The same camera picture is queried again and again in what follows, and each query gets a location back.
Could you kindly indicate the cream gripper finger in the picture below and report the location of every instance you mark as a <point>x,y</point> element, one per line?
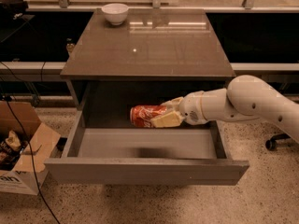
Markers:
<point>173,104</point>
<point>168,119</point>

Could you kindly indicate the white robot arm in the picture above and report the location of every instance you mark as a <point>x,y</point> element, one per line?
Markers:
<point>245,98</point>

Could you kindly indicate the black bag on desk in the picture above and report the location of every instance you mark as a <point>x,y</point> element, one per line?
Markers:
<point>10,9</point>

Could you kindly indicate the red coke can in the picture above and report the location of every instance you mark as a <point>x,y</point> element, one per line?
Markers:
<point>141,115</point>

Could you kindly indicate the snack bags in box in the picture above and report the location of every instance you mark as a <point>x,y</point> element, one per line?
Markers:
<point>10,151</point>

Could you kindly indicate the white ceramic bowl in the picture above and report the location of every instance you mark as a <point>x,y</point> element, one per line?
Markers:
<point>115,13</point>

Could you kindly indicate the black office chair base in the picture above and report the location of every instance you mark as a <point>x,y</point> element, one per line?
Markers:
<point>272,143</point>

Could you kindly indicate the open grey top drawer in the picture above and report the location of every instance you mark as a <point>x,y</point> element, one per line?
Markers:
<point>104,147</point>

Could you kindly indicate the grey cabinet with glossy top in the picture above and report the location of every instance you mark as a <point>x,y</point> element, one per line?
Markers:
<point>152,44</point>

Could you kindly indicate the small bottle behind cabinet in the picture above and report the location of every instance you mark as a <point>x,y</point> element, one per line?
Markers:
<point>70,45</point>

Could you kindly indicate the brown cardboard box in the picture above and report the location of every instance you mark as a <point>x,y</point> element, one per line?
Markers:
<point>29,172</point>

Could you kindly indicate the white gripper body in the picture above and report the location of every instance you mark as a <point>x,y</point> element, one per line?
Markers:
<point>191,108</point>

